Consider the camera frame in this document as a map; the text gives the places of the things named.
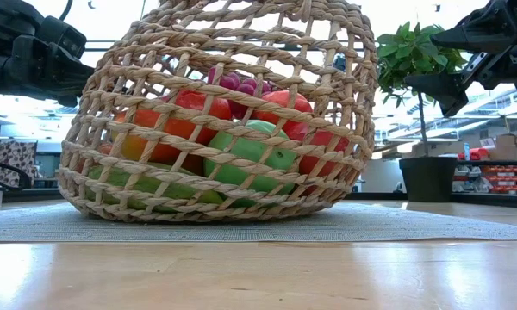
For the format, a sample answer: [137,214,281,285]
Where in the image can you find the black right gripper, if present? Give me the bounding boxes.
[403,0,517,119]

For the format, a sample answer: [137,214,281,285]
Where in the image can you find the orange fruit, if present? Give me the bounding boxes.
[111,108,208,176]

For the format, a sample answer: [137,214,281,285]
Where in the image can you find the long green cucumber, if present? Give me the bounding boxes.
[84,162,226,213]

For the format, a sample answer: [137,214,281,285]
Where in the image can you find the orange red tomato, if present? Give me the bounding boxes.
[252,89,315,141]

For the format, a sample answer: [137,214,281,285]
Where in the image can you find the woven wicker basket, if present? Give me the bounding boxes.
[56,0,379,224]

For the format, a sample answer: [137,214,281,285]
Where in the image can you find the purple grape bunch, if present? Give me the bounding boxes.
[206,66,273,121]

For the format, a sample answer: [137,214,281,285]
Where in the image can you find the green apple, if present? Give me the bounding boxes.
[202,119,299,208]

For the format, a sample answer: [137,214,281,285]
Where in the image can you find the green leafy plant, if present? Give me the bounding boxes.
[377,21,470,158]

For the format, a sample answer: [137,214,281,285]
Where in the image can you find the red orange object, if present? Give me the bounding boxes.
[458,146,491,161]

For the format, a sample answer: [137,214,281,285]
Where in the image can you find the brown patterned box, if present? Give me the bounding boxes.
[0,139,38,187]

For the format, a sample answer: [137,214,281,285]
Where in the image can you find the cardboard boxes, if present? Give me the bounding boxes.
[477,128,517,163]

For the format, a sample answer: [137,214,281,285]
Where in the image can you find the black curved bar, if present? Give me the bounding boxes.
[0,155,34,191]

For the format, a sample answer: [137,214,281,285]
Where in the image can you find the black plant pot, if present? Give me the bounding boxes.
[398,155,458,203]

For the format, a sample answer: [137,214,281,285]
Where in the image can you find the orange shelf rack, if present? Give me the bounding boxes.
[452,164,517,195]

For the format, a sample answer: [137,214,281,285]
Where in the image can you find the grey woven placemat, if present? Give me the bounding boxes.
[0,201,517,243]

